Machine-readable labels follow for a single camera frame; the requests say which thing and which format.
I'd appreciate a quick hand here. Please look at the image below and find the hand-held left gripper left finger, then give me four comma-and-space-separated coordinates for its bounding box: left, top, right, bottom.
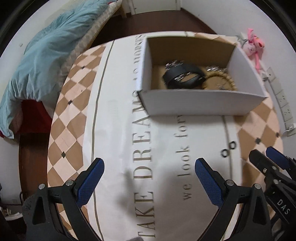
26, 158, 105, 241

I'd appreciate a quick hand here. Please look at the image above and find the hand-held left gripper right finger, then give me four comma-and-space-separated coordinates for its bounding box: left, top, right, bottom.
195, 158, 271, 241

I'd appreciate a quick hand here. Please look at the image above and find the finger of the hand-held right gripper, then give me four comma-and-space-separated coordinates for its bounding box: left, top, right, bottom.
249, 149, 282, 184
265, 146, 296, 180

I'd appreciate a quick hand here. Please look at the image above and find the white cardboard box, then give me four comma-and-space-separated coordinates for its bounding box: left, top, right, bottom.
137, 34, 270, 116

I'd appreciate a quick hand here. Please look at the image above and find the wooden bead bracelet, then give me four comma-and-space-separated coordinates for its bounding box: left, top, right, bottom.
201, 70, 238, 91

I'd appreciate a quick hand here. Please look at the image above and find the thin silver bracelet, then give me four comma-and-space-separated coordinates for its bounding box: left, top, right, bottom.
206, 65, 228, 74

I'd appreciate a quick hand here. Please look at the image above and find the black smart watch band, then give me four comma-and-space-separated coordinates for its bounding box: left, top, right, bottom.
162, 63, 206, 90

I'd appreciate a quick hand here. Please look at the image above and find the silver chain necklace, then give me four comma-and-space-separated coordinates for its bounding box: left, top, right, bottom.
164, 60, 186, 70

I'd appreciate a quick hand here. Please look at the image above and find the white charger plug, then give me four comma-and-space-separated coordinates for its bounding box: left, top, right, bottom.
281, 124, 296, 137

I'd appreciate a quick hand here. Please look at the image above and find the checkered printed tablecloth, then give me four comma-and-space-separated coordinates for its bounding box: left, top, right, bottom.
47, 30, 285, 241

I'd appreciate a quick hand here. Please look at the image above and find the white power strip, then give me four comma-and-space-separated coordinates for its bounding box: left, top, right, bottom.
263, 67, 294, 131

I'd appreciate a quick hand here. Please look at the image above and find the pink plush toy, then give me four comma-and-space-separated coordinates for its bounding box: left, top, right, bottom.
245, 28, 265, 70

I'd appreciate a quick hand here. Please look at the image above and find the light blue duvet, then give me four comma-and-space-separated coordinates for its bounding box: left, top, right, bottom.
0, 0, 123, 140

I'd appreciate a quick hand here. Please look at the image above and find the bed with patterned sheet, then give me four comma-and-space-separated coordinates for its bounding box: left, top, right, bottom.
0, 0, 126, 139

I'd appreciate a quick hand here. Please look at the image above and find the white door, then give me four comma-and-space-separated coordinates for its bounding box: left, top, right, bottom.
120, 0, 184, 12

